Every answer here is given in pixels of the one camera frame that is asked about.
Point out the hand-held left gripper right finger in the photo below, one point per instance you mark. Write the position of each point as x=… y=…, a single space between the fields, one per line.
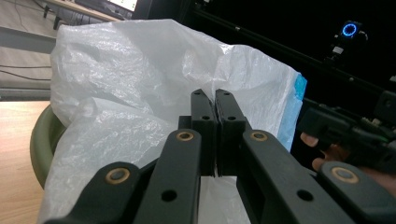
x=229 y=140

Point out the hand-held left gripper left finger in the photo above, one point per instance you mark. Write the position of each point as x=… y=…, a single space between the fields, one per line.
x=204 y=137

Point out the white garbage bag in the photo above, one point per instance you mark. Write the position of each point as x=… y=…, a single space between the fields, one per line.
x=124 y=77

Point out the green plastic trash bin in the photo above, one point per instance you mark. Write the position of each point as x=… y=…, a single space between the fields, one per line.
x=42 y=146

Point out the white metal desk frame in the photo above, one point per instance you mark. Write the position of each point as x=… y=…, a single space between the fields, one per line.
x=25 y=40

